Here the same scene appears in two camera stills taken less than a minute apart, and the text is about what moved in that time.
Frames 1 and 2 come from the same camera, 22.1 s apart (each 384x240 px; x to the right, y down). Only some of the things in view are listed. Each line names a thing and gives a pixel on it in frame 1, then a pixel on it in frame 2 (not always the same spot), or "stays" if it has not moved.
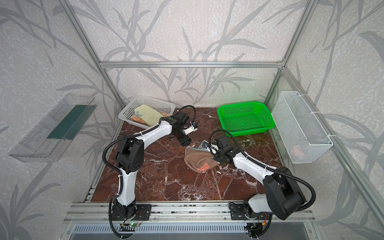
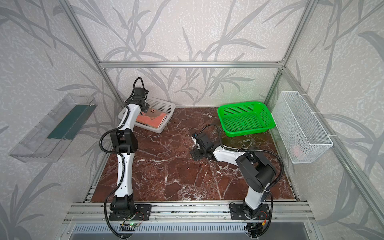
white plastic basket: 133,102 stays
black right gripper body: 218,157 to 196,153
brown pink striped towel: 199,159 to 154,118
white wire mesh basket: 302,139 stays
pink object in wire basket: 298,152 stays
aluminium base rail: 193,217 stays
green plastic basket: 243,119 stays
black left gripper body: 184,141 to 144,106
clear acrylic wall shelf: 50,138 stays
